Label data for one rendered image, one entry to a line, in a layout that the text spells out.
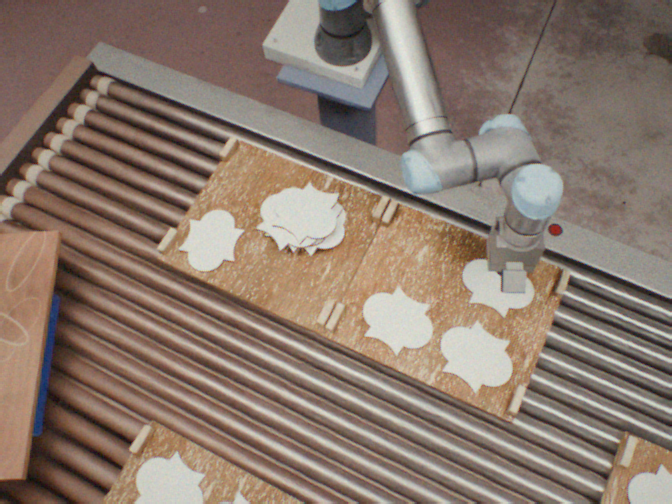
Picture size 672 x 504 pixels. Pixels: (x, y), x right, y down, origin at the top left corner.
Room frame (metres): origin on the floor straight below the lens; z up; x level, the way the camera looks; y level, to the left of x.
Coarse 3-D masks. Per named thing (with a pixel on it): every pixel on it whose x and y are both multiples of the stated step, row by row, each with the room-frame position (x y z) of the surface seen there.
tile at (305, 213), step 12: (288, 192) 0.75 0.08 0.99; (300, 192) 0.75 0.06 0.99; (312, 192) 0.75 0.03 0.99; (276, 204) 0.73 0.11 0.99; (288, 204) 0.72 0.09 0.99; (300, 204) 0.72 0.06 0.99; (312, 204) 0.72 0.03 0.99; (324, 204) 0.71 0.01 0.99; (288, 216) 0.70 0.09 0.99; (300, 216) 0.69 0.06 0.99; (312, 216) 0.69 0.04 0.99; (324, 216) 0.68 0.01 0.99; (288, 228) 0.67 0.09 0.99; (300, 228) 0.66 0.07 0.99; (312, 228) 0.66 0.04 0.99; (324, 228) 0.65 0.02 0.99; (300, 240) 0.63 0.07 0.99
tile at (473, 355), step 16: (448, 336) 0.40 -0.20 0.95; (464, 336) 0.39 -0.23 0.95; (480, 336) 0.39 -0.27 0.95; (448, 352) 0.36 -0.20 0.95; (464, 352) 0.36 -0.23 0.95; (480, 352) 0.35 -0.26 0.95; (496, 352) 0.35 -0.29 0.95; (448, 368) 0.33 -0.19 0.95; (464, 368) 0.33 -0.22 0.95; (480, 368) 0.32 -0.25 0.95; (496, 368) 0.32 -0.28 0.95; (512, 368) 0.31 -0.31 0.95; (480, 384) 0.29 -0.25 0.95; (496, 384) 0.29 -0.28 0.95
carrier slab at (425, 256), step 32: (416, 224) 0.66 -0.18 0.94; (448, 224) 0.65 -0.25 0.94; (384, 256) 0.59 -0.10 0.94; (416, 256) 0.58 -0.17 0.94; (448, 256) 0.57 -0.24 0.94; (480, 256) 0.56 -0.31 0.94; (352, 288) 0.53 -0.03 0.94; (384, 288) 0.52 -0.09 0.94; (416, 288) 0.51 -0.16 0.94; (448, 288) 0.50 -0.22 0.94; (544, 288) 0.47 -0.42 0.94; (352, 320) 0.46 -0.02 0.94; (448, 320) 0.43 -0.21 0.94; (480, 320) 0.42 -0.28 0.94; (512, 320) 0.41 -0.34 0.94; (544, 320) 0.40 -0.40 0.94; (384, 352) 0.38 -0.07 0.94; (416, 352) 0.37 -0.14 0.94; (512, 352) 0.35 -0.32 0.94; (448, 384) 0.30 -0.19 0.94; (512, 384) 0.28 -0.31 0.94
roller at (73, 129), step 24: (72, 120) 1.09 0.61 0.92; (96, 144) 1.01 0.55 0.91; (120, 144) 1.00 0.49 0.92; (144, 168) 0.93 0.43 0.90; (168, 168) 0.91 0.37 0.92; (552, 336) 0.37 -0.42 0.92; (576, 336) 0.37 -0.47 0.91; (600, 360) 0.31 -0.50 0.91; (624, 360) 0.30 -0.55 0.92; (648, 384) 0.25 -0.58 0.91
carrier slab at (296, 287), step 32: (256, 160) 0.88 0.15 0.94; (288, 160) 0.87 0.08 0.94; (224, 192) 0.81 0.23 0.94; (256, 192) 0.80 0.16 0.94; (352, 192) 0.76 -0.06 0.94; (256, 224) 0.71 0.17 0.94; (352, 224) 0.68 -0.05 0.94; (160, 256) 0.67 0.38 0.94; (256, 256) 0.64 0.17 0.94; (288, 256) 0.62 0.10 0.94; (320, 256) 0.61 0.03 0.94; (352, 256) 0.60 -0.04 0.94; (224, 288) 0.57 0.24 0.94; (256, 288) 0.56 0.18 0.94; (288, 288) 0.55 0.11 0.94; (320, 288) 0.54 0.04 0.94; (288, 320) 0.48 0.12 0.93
